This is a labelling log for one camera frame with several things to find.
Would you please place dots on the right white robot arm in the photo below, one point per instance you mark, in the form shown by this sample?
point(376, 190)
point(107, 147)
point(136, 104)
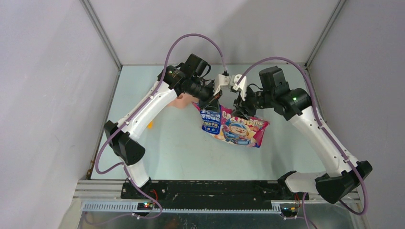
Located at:
point(343, 171)

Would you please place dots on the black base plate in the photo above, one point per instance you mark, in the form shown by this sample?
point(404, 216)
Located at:
point(199, 194)

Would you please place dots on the aluminium corner post right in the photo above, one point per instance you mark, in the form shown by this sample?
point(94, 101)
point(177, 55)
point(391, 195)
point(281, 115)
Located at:
point(325, 32)

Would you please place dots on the aluminium corner post left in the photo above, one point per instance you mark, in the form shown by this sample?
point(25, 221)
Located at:
point(97, 24)

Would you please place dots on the grey slotted cable duct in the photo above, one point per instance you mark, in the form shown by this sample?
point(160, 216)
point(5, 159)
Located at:
point(111, 206)

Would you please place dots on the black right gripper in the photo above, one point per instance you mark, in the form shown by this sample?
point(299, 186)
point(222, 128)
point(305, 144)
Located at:
point(240, 105)

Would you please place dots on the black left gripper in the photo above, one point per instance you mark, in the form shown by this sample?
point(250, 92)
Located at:
point(211, 102)

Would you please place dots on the colourful cat food bag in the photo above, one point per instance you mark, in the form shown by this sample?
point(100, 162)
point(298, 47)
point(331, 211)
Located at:
point(234, 130)

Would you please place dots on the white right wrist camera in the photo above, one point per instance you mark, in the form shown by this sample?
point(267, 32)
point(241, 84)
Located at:
point(239, 84)

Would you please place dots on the pink double pet feeder base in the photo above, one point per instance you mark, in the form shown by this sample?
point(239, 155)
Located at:
point(182, 101)

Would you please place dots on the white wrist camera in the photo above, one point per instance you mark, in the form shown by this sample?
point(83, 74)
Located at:
point(239, 84)
point(220, 82)

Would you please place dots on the yellow plastic food scoop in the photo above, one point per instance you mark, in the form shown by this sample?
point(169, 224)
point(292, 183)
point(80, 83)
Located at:
point(150, 125)

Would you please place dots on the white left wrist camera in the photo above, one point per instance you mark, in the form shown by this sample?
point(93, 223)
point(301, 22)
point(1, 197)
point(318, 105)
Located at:
point(220, 82)

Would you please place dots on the aluminium corner post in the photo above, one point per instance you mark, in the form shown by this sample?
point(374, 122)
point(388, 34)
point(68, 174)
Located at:
point(97, 24)
point(325, 32)

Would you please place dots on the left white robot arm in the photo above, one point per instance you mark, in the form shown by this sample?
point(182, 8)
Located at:
point(122, 136)

